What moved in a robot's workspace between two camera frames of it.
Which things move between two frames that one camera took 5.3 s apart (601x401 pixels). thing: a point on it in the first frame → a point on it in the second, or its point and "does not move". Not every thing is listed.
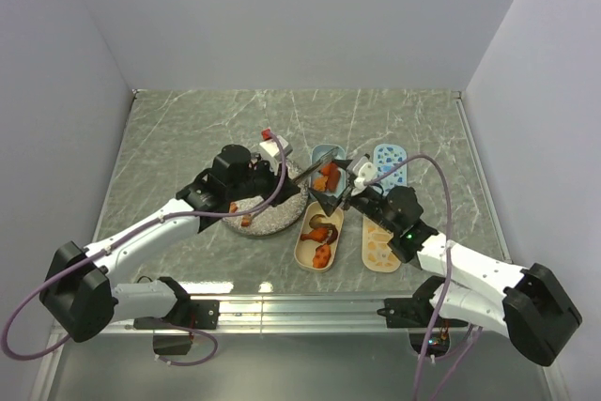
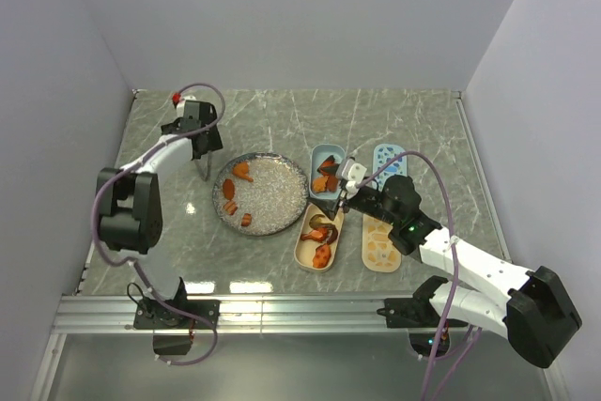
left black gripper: (283, 192) → (211, 132)
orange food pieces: (333, 180) does not move
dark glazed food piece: (315, 221) does not move
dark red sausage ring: (334, 232) does not move
